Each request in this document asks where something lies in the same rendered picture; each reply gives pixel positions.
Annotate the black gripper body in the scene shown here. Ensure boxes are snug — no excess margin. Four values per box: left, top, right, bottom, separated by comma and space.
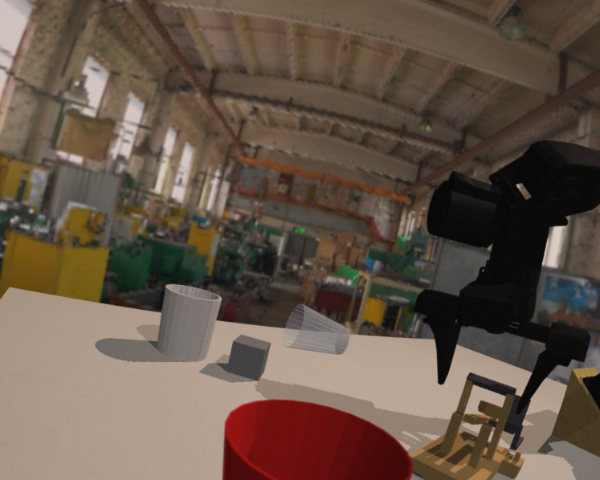
414, 252, 591, 362

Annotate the dark red cup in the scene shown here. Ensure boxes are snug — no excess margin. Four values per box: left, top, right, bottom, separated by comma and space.
222, 399, 413, 480

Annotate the grey open cup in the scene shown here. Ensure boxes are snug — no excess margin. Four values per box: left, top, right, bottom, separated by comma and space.
157, 285, 222, 362

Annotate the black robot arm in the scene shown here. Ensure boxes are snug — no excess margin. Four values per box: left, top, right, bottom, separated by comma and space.
427, 140, 600, 334

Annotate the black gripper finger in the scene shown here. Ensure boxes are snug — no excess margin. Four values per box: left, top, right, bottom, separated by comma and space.
516, 350, 571, 414
422, 318, 461, 385

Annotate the wooden toy catapult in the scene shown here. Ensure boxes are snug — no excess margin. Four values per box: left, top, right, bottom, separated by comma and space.
410, 372, 531, 480

